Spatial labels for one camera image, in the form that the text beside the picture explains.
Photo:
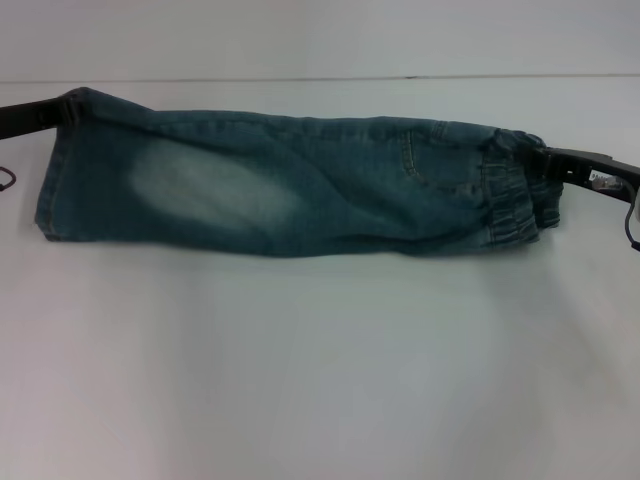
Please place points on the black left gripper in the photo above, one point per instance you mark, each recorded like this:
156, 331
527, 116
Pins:
20, 120

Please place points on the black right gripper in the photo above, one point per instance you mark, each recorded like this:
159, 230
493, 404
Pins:
580, 170

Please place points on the blue denim shorts with print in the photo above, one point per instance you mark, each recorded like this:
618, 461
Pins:
300, 175

